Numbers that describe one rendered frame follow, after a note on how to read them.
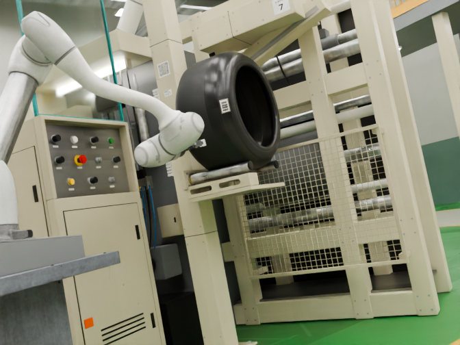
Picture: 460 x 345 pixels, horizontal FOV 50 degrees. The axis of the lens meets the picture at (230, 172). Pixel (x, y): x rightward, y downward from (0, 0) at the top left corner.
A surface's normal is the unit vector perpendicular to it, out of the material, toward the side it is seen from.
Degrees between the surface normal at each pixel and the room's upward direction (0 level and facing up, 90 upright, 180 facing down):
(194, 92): 74
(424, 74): 90
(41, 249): 90
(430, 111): 90
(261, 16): 90
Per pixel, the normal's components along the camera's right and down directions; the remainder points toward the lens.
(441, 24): -0.81, 0.11
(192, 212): -0.51, 0.03
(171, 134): -0.31, 0.42
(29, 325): 0.89, -0.20
